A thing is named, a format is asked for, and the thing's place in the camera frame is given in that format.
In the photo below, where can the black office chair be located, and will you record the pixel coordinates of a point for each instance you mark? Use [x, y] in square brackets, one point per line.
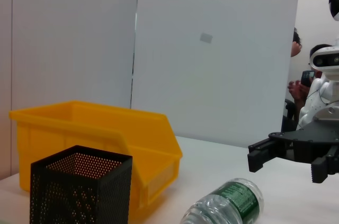
[288, 123]

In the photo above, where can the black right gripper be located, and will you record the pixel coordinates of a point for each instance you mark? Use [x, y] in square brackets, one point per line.
[312, 142]

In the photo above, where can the person holding phone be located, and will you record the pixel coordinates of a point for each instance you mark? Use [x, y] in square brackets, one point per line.
[298, 89]

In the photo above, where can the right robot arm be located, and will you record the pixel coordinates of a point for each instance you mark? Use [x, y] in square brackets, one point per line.
[317, 89]

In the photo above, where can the black mesh pen holder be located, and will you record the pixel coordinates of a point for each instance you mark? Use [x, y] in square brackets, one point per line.
[79, 195]

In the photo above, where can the grey tape patch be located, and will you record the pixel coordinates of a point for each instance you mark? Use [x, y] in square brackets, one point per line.
[206, 37]

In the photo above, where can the white black robot head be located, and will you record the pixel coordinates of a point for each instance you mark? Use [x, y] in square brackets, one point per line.
[335, 4]

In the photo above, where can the dark smartphone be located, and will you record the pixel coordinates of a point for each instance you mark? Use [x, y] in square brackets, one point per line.
[307, 78]

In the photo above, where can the yellow plastic storage bin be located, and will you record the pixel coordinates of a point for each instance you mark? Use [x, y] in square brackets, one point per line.
[92, 120]

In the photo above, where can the person with black hair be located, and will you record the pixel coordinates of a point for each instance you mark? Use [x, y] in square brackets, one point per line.
[295, 48]

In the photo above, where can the clear water bottle green label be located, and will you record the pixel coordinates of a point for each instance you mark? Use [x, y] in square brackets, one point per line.
[238, 197]

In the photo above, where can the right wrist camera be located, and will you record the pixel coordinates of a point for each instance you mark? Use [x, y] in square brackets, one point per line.
[325, 59]

